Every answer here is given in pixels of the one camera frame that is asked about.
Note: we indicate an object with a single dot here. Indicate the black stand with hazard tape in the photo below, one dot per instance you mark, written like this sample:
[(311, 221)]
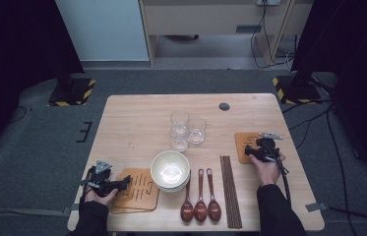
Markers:
[(297, 93), (73, 93)]

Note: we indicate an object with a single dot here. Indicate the carved wooden coaster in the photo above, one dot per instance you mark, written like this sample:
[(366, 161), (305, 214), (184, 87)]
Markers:
[(145, 196), (128, 212), (241, 141)]

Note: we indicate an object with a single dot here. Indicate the grey round table grommet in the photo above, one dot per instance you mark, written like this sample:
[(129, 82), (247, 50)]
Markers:
[(224, 106)]

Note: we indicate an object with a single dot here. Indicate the row of brown chopsticks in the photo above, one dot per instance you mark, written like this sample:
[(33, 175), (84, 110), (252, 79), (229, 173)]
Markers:
[(230, 193)]

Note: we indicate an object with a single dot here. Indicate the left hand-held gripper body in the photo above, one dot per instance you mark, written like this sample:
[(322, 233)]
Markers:
[(102, 183)]

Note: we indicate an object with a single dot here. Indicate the person's right hand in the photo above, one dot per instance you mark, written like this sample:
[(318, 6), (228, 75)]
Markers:
[(268, 172)]

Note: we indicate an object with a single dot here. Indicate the black curtain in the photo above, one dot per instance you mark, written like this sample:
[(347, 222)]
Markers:
[(13, 49), (361, 49)]

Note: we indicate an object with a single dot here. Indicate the clear drinking glass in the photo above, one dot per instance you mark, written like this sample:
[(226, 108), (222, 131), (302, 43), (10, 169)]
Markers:
[(198, 131), (179, 117), (179, 144)]

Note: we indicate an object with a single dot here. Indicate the light wooden desk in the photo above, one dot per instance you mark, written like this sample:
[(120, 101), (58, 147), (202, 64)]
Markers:
[(204, 19)]

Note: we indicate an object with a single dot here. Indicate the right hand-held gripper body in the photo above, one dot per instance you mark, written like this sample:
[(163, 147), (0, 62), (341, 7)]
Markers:
[(264, 149)]

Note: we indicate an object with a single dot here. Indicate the person's left hand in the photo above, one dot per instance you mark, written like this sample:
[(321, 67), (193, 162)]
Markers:
[(100, 200)]

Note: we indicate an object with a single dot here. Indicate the brown wooden spoon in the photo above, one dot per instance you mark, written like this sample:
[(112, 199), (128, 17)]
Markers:
[(214, 209), (186, 211), (200, 211)]

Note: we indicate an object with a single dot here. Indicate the white power strip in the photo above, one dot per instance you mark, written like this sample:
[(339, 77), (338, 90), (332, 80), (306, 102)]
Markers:
[(268, 2)]

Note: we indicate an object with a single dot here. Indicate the white panel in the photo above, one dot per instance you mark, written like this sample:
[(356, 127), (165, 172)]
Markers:
[(105, 29)]

